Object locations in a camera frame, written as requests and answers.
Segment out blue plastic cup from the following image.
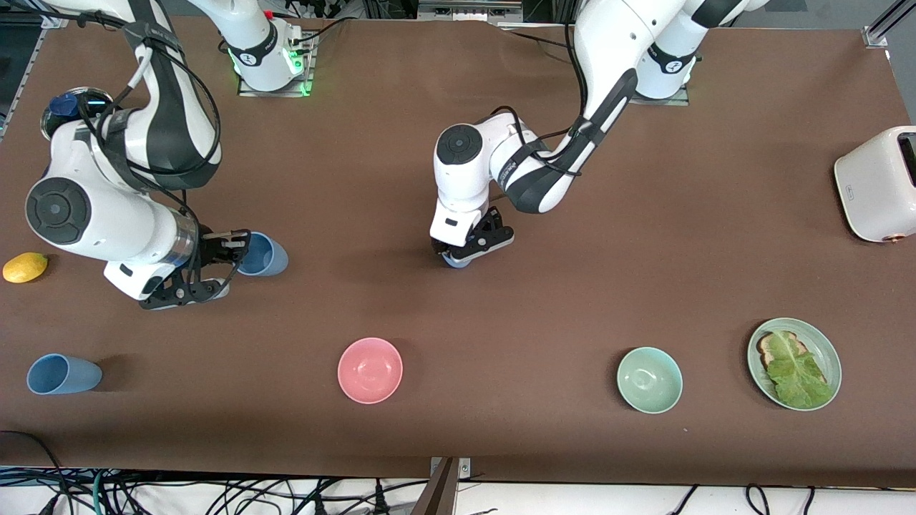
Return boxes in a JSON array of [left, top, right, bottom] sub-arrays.
[[26, 354, 103, 396], [236, 232, 289, 278]]

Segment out yellow lemon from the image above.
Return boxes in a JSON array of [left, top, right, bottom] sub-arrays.
[[2, 252, 49, 284]]

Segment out pink bowl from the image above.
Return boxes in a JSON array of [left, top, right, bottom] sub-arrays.
[[337, 338, 404, 405]]

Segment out grey power strip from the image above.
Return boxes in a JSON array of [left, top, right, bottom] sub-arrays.
[[417, 0, 524, 23]]

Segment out mint green bowl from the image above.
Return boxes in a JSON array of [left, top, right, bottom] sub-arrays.
[[617, 347, 683, 414]]

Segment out toast bread slice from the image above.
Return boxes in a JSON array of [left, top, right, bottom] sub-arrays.
[[757, 330, 831, 391]]

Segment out green lettuce leaf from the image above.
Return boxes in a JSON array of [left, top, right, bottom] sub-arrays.
[[766, 330, 835, 409]]

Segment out mint green plate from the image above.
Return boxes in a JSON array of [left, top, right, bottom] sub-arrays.
[[747, 318, 842, 411]]

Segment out white toaster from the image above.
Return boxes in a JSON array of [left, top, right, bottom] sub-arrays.
[[834, 126, 916, 244]]

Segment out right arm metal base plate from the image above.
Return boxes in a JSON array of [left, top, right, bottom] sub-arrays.
[[238, 32, 316, 98]]

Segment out black looping floor cable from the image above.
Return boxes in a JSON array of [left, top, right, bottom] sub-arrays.
[[0, 429, 72, 515]]

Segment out black cable to left base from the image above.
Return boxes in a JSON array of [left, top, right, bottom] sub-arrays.
[[500, 23, 582, 45]]

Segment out black cable to base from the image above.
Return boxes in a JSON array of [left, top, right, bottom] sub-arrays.
[[500, 23, 582, 45], [288, 16, 353, 48]]

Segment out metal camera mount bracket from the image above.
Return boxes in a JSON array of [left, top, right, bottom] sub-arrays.
[[429, 457, 472, 481]]

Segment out black cable to right base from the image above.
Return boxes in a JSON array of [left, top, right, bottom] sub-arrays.
[[288, 16, 353, 48]]

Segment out dark camera mount pole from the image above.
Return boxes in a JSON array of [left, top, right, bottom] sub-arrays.
[[410, 458, 459, 515]]

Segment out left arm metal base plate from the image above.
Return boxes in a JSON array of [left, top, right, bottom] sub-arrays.
[[630, 72, 691, 107]]

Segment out aluminium frame profile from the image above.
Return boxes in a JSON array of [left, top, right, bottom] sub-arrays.
[[862, 0, 916, 49]]

